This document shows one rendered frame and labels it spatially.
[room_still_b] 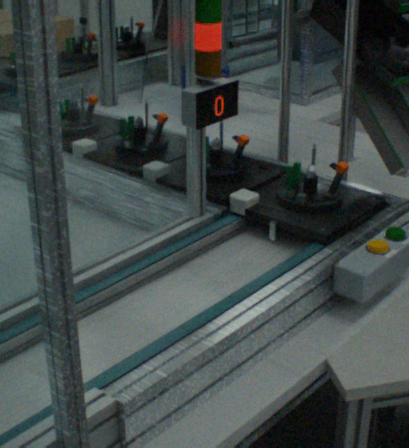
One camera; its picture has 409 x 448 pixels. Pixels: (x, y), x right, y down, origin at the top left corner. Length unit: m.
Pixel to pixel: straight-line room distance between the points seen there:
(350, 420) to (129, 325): 0.41
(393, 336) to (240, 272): 0.31
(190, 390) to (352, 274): 0.40
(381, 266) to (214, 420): 0.45
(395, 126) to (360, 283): 0.56
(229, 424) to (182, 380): 0.10
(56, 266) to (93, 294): 0.52
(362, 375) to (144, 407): 0.39
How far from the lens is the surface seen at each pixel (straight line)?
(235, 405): 1.27
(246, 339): 1.30
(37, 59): 0.79
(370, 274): 1.45
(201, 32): 1.47
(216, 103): 1.51
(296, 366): 1.36
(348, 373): 1.35
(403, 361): 1.40
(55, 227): 0.86
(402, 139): 1.89
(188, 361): 1.19
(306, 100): 2.69
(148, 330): 1.34
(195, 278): 1.49
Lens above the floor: 1.65
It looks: 25 degrees down
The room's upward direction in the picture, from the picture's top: straight up
